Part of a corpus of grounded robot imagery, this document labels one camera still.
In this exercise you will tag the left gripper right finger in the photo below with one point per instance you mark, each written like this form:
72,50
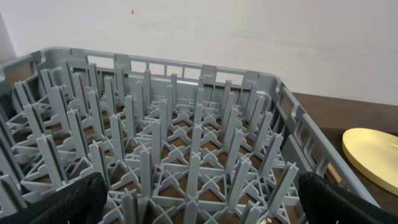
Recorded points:
325,202

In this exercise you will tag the dark brown serving tray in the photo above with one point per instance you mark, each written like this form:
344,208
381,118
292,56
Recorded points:
386,200

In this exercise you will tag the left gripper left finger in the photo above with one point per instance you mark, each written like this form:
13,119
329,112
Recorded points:
80,202

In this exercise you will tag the yellow round plate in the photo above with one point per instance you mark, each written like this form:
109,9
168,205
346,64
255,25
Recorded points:
374,154

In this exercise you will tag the grey plastic dishwasher rack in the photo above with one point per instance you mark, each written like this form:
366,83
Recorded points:
176,142

